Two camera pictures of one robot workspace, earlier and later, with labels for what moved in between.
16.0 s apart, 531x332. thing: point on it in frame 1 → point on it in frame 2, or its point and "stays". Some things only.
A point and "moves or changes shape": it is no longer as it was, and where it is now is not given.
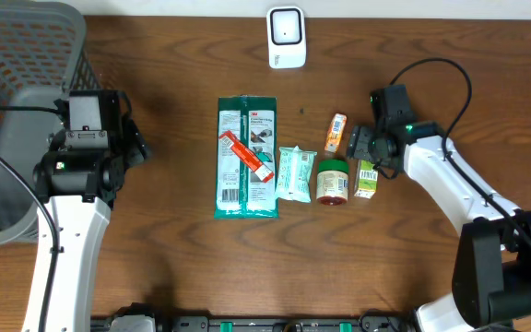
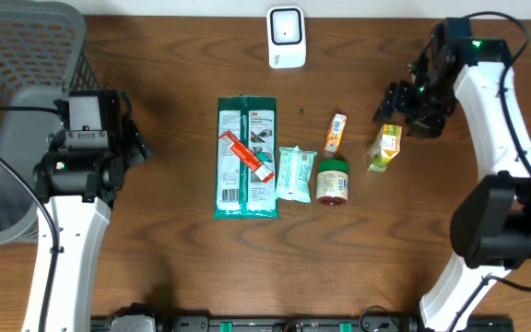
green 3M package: (246, 165) stays
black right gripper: (359, 142) → (398, 98)
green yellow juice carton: (366, 180) moves or changes shape
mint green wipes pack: (294, 174) stays
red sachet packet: (247, 156) stays
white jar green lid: (332, 182) stays
